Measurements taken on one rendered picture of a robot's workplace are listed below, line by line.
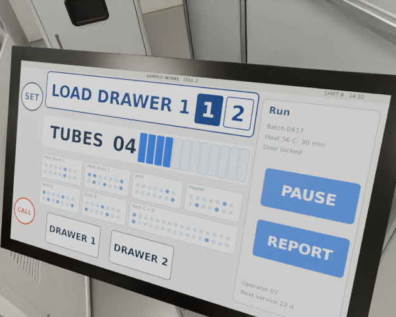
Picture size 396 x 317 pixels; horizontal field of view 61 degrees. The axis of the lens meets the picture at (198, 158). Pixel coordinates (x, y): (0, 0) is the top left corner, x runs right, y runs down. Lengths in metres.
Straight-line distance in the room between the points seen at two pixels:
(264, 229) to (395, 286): 1.27
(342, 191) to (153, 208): 0.23
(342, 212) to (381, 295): 1.23
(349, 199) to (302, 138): 0.08
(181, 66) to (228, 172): 0.14
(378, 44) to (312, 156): 0.60
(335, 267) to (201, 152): 0.19
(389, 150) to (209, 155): 0.19
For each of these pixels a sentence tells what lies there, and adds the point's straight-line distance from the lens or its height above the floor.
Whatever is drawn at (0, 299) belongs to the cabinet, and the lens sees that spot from 0.95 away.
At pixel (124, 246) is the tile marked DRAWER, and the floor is 1.01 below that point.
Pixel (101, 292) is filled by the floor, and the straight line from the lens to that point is 1.64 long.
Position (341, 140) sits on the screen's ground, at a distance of 0.38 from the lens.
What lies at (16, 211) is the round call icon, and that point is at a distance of 0.58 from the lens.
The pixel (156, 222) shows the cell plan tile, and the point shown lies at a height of 1.04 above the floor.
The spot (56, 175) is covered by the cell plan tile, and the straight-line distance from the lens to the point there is 0.52.
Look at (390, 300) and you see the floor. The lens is 1.61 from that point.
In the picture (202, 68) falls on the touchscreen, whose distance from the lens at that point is 0.41.
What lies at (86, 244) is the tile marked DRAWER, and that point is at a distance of 0.51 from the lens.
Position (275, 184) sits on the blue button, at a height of 1.10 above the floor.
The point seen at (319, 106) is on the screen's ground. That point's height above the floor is 1.17.
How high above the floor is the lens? 1.39
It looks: 45 degrees down
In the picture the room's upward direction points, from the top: 9 degrees counter-clockwise
